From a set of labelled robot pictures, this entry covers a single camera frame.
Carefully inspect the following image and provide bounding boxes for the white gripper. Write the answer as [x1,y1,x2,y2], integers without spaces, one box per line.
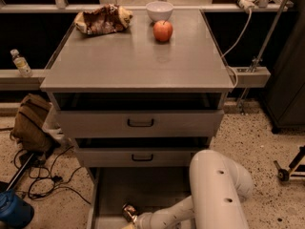
[121,213,153,229]

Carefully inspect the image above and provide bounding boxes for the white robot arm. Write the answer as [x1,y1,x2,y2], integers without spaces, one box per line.
[122,150,254,229]

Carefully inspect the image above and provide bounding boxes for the grey bottom drawer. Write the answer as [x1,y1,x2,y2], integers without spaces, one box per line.
[87,167,191,229]

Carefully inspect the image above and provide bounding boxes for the grey drawer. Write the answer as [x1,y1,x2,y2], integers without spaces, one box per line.
[54,93,224,138]
[87,167,191,229]
[75,136,211,167]

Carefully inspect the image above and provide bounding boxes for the grey middle drawer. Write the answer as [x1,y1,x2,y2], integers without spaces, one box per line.
[75,136,211,167]

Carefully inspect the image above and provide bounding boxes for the grey top drawer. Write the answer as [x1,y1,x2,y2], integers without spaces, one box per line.
[54,93,224,138]

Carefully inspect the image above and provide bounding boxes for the grey drawer cabinet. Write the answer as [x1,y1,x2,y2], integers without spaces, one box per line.
[39,9,235,229]

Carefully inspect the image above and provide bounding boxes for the blue plastic container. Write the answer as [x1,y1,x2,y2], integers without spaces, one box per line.
[0,190,34,229]

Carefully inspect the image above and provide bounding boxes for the brown backpack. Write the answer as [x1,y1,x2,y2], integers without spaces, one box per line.
[10,94,54,153]

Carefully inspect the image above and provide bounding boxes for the black wheeled stand base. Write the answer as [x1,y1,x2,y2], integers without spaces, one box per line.
[274,146,305,182]

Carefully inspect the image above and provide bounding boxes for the clear plastic bottle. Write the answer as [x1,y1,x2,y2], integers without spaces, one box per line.
[10,49,32,77]

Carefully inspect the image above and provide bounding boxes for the red apple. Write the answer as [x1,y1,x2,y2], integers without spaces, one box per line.
[152,20,173,42]

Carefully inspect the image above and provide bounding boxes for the crumpled brown chip bag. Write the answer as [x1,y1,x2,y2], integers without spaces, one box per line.
[73,4,132,35]

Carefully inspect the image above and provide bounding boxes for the white bowl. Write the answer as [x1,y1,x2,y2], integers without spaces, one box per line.
[146,1,173,22]

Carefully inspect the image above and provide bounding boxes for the white power strip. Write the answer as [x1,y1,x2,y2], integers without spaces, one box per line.
[230,0,259,14]

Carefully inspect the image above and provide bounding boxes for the metal tripod pole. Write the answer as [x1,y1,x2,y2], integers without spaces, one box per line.
[236,0,288,115]

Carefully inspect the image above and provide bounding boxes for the black floor cable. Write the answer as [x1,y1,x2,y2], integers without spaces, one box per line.
[12,145,92,206]

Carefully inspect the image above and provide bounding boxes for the white power cable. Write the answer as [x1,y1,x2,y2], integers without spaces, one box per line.
[220,9,254,89]

